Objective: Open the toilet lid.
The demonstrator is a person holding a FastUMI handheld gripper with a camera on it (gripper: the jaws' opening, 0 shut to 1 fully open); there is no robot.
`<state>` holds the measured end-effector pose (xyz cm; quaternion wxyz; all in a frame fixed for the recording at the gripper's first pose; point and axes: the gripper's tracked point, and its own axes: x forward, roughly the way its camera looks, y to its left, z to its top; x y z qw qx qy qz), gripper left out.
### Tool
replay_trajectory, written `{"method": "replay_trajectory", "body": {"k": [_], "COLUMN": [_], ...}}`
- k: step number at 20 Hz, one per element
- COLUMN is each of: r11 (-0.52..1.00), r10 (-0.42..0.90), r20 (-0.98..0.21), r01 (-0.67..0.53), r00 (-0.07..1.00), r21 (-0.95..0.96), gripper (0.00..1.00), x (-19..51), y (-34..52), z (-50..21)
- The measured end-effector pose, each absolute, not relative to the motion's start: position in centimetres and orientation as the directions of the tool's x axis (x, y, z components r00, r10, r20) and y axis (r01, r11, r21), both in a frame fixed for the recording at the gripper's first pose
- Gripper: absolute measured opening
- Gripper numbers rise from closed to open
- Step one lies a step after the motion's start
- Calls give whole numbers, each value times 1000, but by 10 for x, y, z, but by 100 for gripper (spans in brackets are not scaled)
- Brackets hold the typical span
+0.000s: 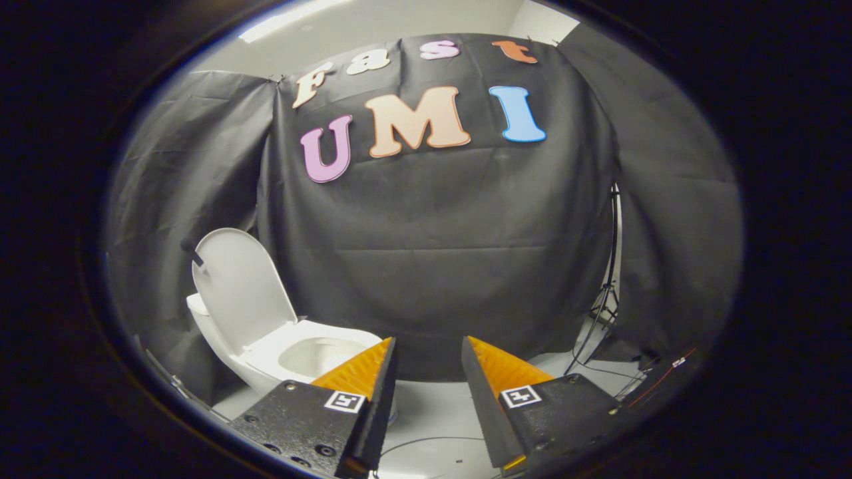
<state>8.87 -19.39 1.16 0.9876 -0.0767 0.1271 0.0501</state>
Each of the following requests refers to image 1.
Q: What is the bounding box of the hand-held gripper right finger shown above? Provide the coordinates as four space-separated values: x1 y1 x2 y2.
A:
461 336 623 473

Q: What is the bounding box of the black light stand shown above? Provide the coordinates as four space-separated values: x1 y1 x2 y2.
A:
564 183 624 377

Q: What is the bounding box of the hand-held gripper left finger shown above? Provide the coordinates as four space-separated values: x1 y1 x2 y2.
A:
228 337 399 478

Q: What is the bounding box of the white toilet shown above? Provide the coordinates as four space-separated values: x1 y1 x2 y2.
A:
186 293 400 426

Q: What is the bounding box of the dark board with red cable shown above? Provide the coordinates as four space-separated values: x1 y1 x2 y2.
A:
616 343 706 414

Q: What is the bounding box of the black backdrop cloth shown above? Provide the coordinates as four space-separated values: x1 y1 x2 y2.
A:
106 23 744 400

